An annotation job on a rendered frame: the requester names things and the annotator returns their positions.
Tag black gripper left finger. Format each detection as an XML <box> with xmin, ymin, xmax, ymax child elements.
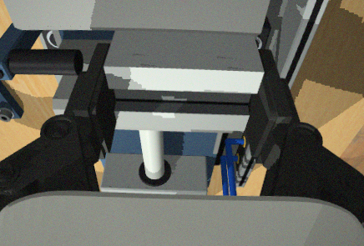
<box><xmin>0</xmin><ymin>43</ymin><xmax>117</xmax><ymax>212</ymax></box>

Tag grey flat bar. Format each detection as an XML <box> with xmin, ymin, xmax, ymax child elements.
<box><xmin>58</xmin><ymin>39</ymin><xmax>112</xmax><ymax>71</ymax></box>

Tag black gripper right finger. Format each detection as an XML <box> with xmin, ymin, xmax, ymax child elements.
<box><xmin>246</xmin><ymin>49</ymin><xmax>364</xmax><ymax>228</ymax></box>

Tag dark grey slotted block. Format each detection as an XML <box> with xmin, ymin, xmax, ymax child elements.
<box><xmin>104</xmin><ymin>31</ymin><xmax>264</xmax><ymax>131</ymax></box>

